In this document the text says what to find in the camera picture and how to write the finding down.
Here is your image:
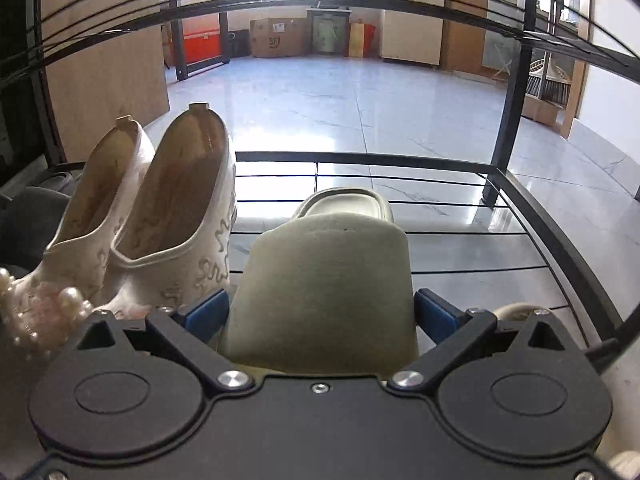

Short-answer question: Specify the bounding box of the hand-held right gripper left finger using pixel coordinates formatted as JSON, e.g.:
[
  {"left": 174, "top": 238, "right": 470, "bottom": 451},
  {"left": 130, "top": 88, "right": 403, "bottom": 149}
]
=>
[{"left": 75, "top": 288, "right": 255, "bottom": 396}]

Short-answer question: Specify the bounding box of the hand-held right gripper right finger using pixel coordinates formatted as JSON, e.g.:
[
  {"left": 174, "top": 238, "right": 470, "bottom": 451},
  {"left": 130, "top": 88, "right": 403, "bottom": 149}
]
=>
[{"left": 387, "top": 287, "right": 573, "bottom": 393}]

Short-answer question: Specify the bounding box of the pale green slipper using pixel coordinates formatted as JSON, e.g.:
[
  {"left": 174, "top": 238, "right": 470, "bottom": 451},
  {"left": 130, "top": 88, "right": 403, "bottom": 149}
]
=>
[{"left": 218, "top": 187, "right": 420, "bottom": 377}]

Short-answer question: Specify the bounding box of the black metal shoe rack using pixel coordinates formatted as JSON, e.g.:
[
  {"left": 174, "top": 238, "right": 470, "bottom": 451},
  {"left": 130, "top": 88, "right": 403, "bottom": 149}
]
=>
[{"left": 0, "top": 0, "right": 640, "bottom": 361}]

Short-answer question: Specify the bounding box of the white rounded object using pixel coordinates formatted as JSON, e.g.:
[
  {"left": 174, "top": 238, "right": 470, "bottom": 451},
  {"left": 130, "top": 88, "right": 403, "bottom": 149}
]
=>
[{"left": 494, "top": 301, "right": 539, "bottom": 322}]

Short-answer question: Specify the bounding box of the white embroidered pearl shoe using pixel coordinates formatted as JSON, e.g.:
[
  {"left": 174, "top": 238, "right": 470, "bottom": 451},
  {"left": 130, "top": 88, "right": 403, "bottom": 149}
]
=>
[
  {"left": 0, "top": 116, "right": 155, "bottom": 361},
  {"left": 97, "top": 103, "right": 237, "bottom": 318}
]

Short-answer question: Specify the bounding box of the grey slipper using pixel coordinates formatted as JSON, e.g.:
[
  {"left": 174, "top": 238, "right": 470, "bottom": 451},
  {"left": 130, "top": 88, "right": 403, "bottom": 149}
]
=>
[{"left": 0, "top": 170, "right": 86, "bottom": 268}]

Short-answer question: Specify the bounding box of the wooden board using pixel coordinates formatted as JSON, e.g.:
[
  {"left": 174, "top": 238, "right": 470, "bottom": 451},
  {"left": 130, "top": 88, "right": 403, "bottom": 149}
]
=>
[{"left": 39, "top": 0, "right": 172, "bottom": 162}]

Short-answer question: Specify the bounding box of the red cabinet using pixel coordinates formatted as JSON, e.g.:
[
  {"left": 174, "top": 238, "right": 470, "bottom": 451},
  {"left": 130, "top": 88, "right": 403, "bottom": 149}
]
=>
[{"left": 181, "top": 29, "right": 224, "bottom": 65}]

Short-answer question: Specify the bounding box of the black bin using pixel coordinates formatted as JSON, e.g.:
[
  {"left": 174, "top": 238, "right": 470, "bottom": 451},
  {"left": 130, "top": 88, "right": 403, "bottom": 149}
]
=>
[{"left": 227, "top": 30, "right": 251, "bottom": 59}]

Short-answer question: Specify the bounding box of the cardboard box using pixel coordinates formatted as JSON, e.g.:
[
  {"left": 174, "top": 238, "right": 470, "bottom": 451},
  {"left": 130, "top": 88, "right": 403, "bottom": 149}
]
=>
[{"left": 250, "top": 17, "right": 311, "bottom": 59}]

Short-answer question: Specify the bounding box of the yellow box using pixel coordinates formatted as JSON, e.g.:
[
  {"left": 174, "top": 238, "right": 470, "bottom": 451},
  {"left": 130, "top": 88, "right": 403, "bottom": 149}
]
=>
[{"left": 348, "top": 22, "right": 367, "bottom": 59}]

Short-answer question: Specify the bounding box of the green barrel appliance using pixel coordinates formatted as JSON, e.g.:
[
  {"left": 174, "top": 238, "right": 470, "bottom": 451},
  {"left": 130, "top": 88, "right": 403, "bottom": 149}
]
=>
[{"left": 306, "top": 7, "right": 351, "bottom": 56}]

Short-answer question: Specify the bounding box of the black metal table frame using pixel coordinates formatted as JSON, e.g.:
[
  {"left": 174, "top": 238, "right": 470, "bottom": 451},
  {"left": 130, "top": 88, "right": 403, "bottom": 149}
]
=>
[{"left": 159, "top": 0, "right": 232, "bottom": 82}]

